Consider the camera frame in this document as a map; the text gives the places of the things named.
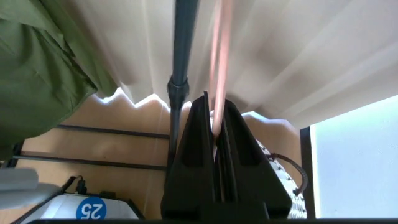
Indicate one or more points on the pink clothes hanger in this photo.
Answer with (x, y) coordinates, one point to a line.
(221, 62)

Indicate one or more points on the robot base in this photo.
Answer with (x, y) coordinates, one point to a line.
(62, 208)

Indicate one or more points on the beige curtain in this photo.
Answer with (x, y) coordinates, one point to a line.
(295, 56)

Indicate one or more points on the white laundry basket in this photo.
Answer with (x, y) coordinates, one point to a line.
(286, 183)

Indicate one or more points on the green long-sleeved shirt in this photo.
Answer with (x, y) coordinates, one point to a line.
(40, 77)

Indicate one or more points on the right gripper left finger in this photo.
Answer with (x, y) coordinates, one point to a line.
(186, 186)

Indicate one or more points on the black clothes rack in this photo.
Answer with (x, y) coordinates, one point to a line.
(183, 40)

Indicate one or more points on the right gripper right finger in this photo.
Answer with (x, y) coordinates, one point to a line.
(258, 186)

